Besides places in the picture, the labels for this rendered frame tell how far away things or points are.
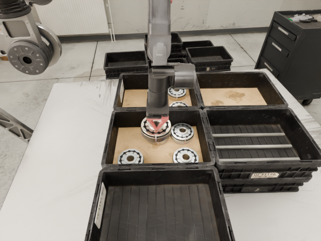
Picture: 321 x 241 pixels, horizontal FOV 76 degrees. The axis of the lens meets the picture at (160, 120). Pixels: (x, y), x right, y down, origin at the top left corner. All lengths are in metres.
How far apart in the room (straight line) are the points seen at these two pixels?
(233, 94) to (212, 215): 0.70
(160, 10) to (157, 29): 0.05
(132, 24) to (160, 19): 3.33
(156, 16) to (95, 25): 3.27
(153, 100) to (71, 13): 3.30
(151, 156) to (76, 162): 0.39
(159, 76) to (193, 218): 0.47
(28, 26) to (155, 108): 0.59
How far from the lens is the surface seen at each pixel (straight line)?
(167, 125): 0.70
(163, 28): 0.55
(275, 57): 2.43
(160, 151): 0.88
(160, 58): 0.54
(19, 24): 0.99
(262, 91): 1.28
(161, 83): 0.55
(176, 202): 0.78
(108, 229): 0.76
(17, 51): 0.99
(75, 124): 1.27
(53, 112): 1.40
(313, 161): 0.91
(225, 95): 1.21
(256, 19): 4.46
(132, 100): 1.13
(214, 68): 2.09
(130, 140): 0.93
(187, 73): 0.57
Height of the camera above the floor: 1.54
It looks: 45 degrees down
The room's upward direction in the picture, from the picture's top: straight up
